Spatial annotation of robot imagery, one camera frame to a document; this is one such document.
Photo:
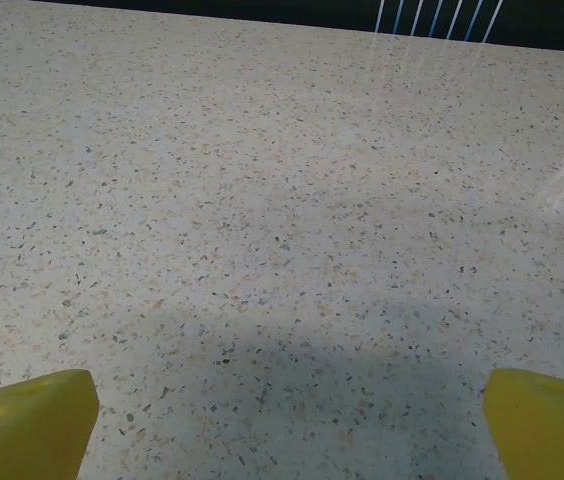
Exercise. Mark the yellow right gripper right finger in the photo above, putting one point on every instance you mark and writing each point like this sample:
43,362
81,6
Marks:
547,430

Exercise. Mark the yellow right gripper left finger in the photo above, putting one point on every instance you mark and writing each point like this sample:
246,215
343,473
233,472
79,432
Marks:
27,430

